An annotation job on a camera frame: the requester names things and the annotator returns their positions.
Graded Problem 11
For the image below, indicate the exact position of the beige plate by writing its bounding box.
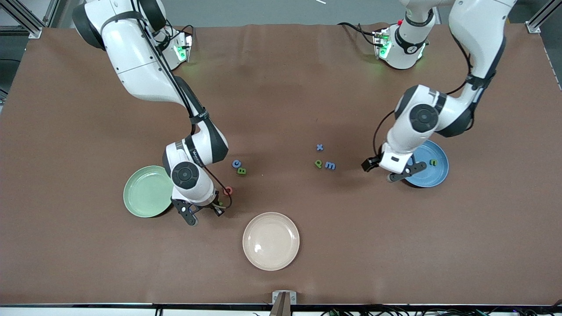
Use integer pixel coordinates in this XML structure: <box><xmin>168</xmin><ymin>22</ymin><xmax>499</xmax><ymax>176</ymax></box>
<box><xmin>242</xmin><ymin>212</ymin><xmax>300</xmax><ymax>271</ymax></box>

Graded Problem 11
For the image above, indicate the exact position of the blue plate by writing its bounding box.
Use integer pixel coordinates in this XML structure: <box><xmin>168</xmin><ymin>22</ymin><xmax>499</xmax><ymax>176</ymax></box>
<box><xmin>403</xmin><ymin>140</ymin><xmax>450</xmax><ymax>188</ymax></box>

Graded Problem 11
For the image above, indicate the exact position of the green plate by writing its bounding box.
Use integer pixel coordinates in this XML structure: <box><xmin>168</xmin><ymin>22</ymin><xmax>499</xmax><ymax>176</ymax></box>
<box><xmin>123</xmin><ymin>165</ymin><xmax>176</xmax><ymax>218</ymax></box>

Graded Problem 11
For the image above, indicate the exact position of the brown table cover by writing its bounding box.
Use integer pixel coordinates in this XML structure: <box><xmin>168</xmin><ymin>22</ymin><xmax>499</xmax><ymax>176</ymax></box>
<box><xmin>0</xmin><ymin>23</ymin><xmax>562</xmax><ymax>305</ymax></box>

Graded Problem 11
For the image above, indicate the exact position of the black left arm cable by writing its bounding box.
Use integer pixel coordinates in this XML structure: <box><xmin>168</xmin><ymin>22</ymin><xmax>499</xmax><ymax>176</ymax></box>
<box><xmin>372</xmin><ymin>26</ymin><xmax>497</xmax><ymax>161</ymax></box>

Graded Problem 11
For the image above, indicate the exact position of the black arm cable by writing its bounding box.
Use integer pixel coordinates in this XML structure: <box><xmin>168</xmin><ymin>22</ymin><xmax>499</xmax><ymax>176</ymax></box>
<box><xmin>372</xmin><ymin>26</ymin><xmax>497</xmax><ymax>161</ymax></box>
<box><xmin>127</xmin><ymin>0</ymin><xmax>233</xmax><ymax>209</ymax></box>

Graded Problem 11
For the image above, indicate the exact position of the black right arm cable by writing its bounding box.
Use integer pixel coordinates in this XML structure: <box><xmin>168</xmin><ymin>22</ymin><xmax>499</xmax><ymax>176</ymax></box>
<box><xmin>127</xmin><ymin>0</ymin><xmax>233</xmax><ymax>209</ymax></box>

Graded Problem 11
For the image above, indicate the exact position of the grey camera stand pole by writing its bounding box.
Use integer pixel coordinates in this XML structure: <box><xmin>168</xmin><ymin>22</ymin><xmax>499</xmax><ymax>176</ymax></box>
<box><xmin>269</xmin><ymin>293</ymin><xmax>292</xmax><ymax>316</ymax></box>

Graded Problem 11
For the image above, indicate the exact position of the black left base cable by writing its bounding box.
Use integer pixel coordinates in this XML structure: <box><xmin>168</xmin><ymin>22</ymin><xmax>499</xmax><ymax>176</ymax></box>
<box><xmin>337</xmin><ymin>21</ymin><xmax>389</xmax><ymax>48</ymax></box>

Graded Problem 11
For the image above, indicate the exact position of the black base cable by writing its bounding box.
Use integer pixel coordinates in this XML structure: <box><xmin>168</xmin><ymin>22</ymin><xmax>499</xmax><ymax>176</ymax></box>
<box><xmin>337</xmin><ymin>21</ymin><xmax>389</xmax><ymax>48</ymax></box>
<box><xmin>154</xmin><ymin>18</ymin><xmax>197</xmax><ymax>47</ymax></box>

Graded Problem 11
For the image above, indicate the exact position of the black right base cable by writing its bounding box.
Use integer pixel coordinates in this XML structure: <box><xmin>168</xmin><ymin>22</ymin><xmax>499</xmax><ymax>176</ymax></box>
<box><xmin>154</xmin><ymin>18</ymin><xmax>197</xmax><ymax>47</ymax></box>

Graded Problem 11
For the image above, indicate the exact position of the aluminium frame profile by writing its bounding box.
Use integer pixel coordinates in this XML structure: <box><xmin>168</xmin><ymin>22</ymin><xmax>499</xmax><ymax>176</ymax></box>
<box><xmin>526</xmin><ymin>0</ymin><xmax>562</xmax><ymax>34</ymax></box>
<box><xmin>0</xmin><ymin>0</ymin><xmax>60</xmax><ymax>39</ymax></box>

